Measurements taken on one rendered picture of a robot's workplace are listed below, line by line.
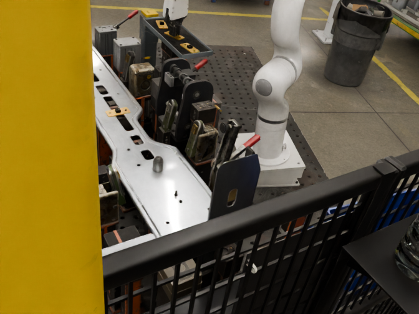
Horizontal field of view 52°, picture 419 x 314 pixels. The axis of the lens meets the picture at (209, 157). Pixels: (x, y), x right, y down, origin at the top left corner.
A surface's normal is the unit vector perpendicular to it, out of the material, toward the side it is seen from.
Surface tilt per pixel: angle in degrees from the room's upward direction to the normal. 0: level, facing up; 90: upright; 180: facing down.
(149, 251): 0
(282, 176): 90
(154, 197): 0
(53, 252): 90
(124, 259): 0
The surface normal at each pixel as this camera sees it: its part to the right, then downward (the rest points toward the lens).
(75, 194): 0.66, 0.52
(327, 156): 0.12, -0.78
